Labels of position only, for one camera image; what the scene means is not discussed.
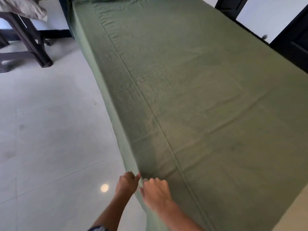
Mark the person's right hand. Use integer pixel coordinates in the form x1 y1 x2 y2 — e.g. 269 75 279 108
139 178 174 210

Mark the dark wooden door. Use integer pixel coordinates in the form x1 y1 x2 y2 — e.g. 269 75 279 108
269 3 308 74

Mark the person's right forearm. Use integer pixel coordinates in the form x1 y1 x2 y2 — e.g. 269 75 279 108
151 201 205 231

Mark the dark wooden door frame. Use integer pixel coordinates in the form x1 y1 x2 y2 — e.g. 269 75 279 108
215 0 250 21

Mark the person's left hand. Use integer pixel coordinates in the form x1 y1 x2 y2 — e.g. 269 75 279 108
115 171 141 197

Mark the person's left forearm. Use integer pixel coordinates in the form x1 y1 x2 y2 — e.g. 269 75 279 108
91 191 133 231

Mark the green bed sheet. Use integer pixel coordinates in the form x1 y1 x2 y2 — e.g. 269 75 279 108
67 0 308 231

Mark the patterned beige cloth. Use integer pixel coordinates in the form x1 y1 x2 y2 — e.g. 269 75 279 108
0 0 48 21

